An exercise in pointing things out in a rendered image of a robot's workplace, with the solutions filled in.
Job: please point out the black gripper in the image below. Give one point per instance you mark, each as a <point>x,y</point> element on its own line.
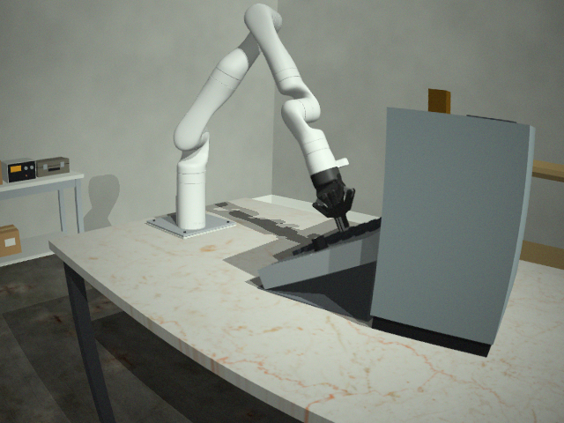
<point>331,190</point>

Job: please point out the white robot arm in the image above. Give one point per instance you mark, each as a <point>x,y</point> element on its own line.
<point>192,132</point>

